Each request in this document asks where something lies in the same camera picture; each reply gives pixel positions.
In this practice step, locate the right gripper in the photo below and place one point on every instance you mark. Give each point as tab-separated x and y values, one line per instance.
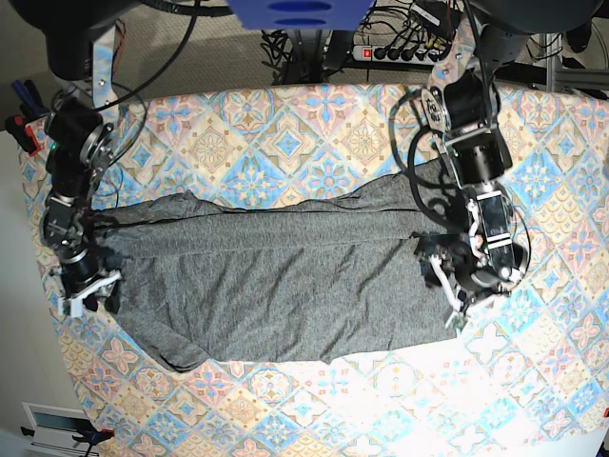
86	285

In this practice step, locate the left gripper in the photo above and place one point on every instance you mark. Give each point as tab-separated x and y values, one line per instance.
467	283

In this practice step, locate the grey t-shirt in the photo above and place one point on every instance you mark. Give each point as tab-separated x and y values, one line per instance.
310	282

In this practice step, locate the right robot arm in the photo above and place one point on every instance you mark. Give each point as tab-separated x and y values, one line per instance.
82	125

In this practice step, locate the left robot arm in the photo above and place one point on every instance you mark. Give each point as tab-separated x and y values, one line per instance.
461	106

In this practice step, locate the black orange clamp lower left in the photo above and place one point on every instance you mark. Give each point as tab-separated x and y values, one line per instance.
90	435

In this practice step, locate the white floor vent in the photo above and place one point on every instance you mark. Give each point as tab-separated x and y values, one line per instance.
56	418

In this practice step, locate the patterned tablecloth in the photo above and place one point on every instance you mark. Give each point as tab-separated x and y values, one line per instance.
532	372

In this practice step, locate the red black clamp upper left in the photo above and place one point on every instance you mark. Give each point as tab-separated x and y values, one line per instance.
23	134

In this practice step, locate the white power strip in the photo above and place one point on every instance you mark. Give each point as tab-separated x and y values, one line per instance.
396	55

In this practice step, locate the blue black clamp handles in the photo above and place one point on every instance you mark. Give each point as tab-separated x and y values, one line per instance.
32	105

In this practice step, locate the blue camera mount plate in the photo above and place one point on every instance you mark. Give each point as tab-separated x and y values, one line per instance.
300	14

